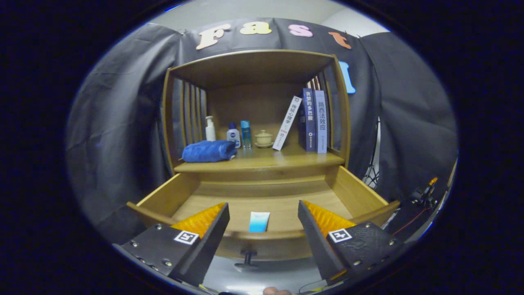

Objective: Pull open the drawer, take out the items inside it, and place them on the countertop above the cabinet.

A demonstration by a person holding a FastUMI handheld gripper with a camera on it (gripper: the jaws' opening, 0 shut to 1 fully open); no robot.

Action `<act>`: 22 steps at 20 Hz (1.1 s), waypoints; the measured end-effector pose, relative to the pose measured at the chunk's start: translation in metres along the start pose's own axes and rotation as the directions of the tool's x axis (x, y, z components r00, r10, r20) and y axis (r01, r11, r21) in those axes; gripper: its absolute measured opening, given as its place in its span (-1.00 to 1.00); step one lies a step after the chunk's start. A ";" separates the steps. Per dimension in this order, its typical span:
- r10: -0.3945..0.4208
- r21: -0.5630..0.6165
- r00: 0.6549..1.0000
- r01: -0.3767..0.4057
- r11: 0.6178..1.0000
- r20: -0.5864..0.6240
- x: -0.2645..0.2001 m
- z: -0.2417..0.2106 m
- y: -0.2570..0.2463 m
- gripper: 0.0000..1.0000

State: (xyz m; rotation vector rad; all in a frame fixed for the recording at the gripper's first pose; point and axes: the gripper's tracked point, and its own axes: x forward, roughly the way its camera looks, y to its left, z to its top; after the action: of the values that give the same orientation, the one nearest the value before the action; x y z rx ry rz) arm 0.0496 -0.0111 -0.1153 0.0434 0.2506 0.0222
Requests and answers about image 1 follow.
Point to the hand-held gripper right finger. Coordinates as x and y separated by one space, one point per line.
321 246

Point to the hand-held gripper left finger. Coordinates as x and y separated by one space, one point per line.
206 246

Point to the blue squeeze tube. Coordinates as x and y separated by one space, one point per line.
259 222

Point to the wooden drawer with black knob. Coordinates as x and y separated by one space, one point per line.
266 203

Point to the wooden countertop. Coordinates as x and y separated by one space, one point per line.
266 158

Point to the wooden cabinet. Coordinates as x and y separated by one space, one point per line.
254 102

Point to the black tripod stand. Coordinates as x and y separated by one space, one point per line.
372 176

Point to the blue folded towel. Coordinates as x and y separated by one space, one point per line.
208 150

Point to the white bottle with blue cap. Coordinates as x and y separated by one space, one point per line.
233 137

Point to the white pump bottle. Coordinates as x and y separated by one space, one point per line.
210 132

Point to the clear blue bottle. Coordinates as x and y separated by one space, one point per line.
245 135

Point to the orange and black clamp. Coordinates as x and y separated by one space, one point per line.
428 188

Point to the beige lidded teacup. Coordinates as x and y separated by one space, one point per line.
263 138

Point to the pale purple book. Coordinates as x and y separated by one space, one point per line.
321 123

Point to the dark blue book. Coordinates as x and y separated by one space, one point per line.
309 121

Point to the white book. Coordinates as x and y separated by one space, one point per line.
287 123

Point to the black backdrop cloth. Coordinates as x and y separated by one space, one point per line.
123 123

